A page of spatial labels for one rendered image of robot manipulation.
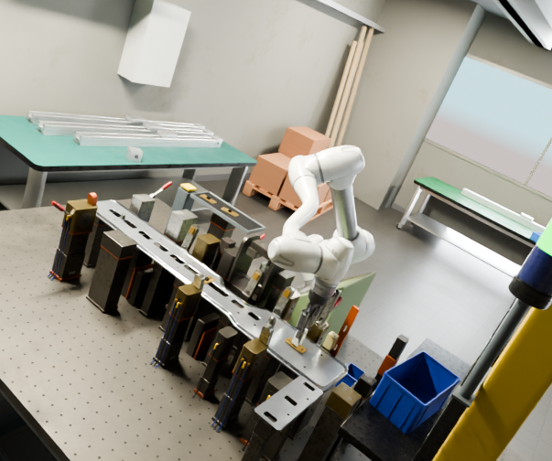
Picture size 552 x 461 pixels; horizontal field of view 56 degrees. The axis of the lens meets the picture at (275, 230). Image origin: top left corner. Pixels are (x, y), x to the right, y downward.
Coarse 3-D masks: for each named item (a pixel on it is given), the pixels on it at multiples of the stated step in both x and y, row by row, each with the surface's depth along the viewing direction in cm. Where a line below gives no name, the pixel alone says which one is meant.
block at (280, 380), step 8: (280, 376) 180; (272, 384) 174; (280, 384) 176; (264, 392) 176; (272, 392) 174; (264, 400) 177; (256, 416) 181; (248, 424) 183; (248, 432) 183; (240, 440) 185; (248, 440) 182
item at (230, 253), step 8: (232, 248) 232; (224, 256) 228; (232, 256) 226; (224, 264) 229; (232, 264) 227; (216, 272) 232; (224, 272) 229; (224, 280) 231; (216, 288) 234; (208, 304) 238; (208, 312) 238; (216, 312) 238
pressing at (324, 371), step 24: (96, 216) 232; (144, 240) 226; (168, 240) 234; (168, 264) 215; (192, 264) 222; (240, 312) 203; (264, 312) 209; (288, 336) 200; (288, 360) 186; (312, 360) 191; (336, 360) 197
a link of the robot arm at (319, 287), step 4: (316, 276) 182; (312, 280) 185; (316, 280) 182; (320, 280) 181; (312, 284) 184; (316, 284) 182; (320, 284) 181; (324, 284) 180; (328, 284) 180; (312, 288) 183; (316, 288) 182; (320, 288) 181; (324, 288) 181; (328, 288) 181; (332, 288) 182; (316, 292) 183; (320, 292) 182; (324, 292) 182; (328, 292) 182; (332, 292) 183; (324, 296) 184; (328, 296) 183
